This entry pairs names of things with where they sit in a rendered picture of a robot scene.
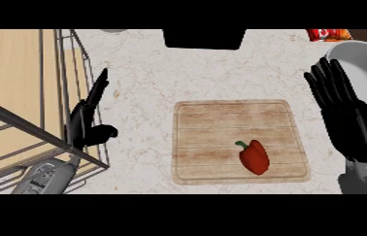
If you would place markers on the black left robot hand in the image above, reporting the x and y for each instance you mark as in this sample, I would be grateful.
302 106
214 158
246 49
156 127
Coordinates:
84 123

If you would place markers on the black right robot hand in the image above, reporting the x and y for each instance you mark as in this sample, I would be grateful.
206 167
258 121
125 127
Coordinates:
343 117

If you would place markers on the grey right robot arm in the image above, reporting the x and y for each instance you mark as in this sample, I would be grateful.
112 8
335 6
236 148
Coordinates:
354 178

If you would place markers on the white pot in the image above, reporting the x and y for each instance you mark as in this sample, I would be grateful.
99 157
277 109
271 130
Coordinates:
352 63

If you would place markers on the red bell pepper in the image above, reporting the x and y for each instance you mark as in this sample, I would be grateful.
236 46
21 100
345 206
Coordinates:
253 157

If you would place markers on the wooden cutting board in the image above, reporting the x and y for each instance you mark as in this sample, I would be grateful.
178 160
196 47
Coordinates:
239 142

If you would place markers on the red and white can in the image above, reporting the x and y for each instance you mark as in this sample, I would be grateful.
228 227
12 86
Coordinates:
329 34

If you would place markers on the pale grey round object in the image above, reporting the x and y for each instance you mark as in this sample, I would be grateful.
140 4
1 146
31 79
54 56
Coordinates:
115 30

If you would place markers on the black appliance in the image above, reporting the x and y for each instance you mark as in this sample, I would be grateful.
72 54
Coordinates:
203 38

